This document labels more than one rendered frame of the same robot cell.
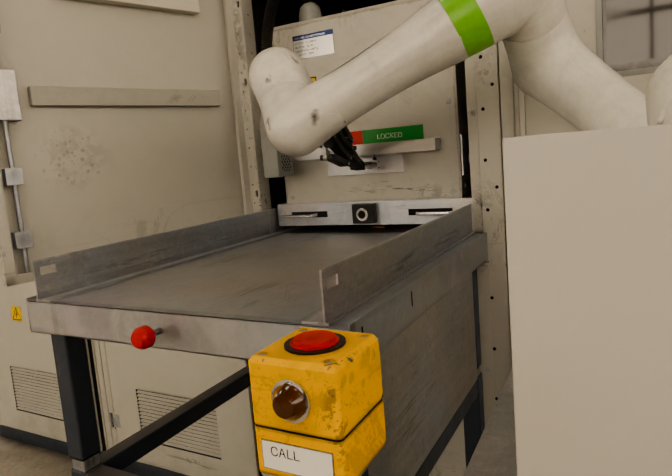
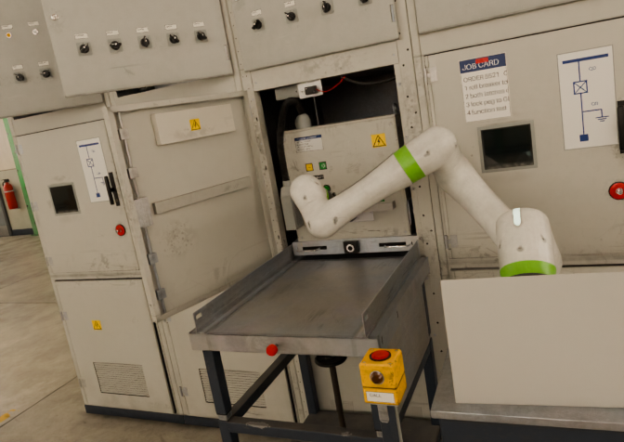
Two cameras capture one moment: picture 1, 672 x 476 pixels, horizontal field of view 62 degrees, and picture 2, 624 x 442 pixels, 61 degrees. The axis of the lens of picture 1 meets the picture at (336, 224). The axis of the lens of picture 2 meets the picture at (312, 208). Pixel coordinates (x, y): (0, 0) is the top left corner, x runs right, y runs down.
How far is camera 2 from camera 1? 0.81 m
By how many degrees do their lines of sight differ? 5
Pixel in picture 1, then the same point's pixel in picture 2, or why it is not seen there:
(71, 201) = (179, 265)
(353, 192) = (342, 233)
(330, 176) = not seen: hidden behind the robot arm
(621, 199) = (479, 300)
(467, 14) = (411, 167)
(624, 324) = (485, 339)
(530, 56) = (445, 177)
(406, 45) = (382, 182)
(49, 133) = (165, 227)
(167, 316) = (280, 338)
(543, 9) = (449, 161)
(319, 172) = not seen: hidden behind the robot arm
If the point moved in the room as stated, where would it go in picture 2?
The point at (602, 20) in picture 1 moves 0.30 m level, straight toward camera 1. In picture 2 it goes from (482, 141) to (476, 153)
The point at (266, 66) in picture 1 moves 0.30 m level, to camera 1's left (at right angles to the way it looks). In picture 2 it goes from (302, 189) to (210, 206)
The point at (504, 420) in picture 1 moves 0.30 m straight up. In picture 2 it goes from (448, 370) to (433, 261)
